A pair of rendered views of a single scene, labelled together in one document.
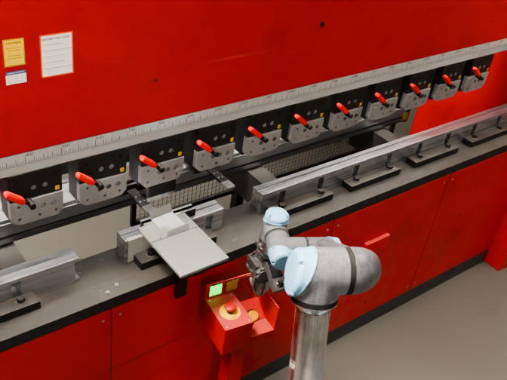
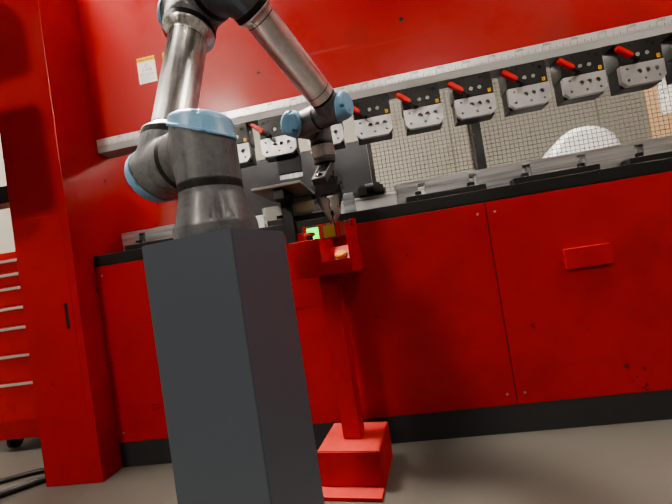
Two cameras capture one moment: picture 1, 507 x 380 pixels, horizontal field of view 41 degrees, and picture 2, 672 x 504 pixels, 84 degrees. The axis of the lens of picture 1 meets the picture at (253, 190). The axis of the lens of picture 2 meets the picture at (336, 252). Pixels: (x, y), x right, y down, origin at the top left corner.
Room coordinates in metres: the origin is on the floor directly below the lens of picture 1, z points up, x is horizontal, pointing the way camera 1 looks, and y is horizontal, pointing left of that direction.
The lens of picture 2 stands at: (0.86, -1.00, 0.70)
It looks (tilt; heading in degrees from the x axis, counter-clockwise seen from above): 2 degrees up; 50
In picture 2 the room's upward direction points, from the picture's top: 9 degrees counter-clockwise
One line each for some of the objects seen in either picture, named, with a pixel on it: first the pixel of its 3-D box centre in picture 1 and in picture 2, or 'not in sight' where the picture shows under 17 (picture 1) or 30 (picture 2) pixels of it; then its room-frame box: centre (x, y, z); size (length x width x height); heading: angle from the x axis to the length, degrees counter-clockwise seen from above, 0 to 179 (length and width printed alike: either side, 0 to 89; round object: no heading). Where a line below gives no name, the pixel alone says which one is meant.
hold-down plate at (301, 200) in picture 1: (300, 203); (445, 195); (2.13, -0.19, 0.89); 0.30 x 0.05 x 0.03; 132
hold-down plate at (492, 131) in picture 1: (485, 135); not in sight; (2.94, -1.07, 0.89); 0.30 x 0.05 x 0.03; 132
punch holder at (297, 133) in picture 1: (301, 115); (421, 109); (2.16, -0.13, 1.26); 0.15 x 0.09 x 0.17; 132
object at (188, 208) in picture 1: (168, 217); not in sight; (1.79, 0.27, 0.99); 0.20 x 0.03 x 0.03; 132
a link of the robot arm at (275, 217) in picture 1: (274, 226); (318, 128); (1.64, -0.08, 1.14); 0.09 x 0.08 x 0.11; 14
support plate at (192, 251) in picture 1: (182, 243); (285, 192); (1.66, 0.20, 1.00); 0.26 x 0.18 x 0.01; 42
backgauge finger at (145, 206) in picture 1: (133, 191); not in sight; (1.88, 0.41, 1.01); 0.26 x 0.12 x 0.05; 42
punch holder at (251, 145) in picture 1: (257, 127); (372, 119); (2.02, 0.02, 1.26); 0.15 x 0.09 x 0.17; 132
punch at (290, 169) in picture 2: (161, 185); (290, 167); (1.77, 0.30, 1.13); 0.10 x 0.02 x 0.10; 132
